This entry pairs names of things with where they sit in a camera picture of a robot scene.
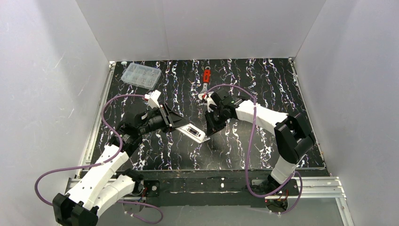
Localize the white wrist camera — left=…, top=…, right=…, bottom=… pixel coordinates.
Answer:
left=144, top=90, right=161, bottom=109
left=199, top=92, right=217, bottom=113

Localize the white remote control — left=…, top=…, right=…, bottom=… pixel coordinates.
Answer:
left=177, top=123, right=210, bottom=144

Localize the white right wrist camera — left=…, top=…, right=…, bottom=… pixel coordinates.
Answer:
left=199, top=92, right=217, bottom=113

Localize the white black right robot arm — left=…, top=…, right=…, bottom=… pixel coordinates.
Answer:
left=200, top=89, right=316, bottom=185

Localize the clear plastic screw box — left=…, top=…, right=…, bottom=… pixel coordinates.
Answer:
left=121, top=63, right=161, bottom=90

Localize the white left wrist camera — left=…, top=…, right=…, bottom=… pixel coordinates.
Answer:
left=144, top=90, right=161, bottom=109

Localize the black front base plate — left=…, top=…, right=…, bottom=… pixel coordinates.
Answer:
left=137, top=169, right=281, bottom=209

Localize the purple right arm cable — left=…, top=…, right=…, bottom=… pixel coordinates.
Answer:
left=204, top=83, right=303, bottom=215

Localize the red handled adjustable wrench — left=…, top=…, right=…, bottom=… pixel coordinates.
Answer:
left=198, top=66, right=211, bottom=100

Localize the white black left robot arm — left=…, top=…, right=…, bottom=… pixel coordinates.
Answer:
left=52, top=105, right=189, bottom=226

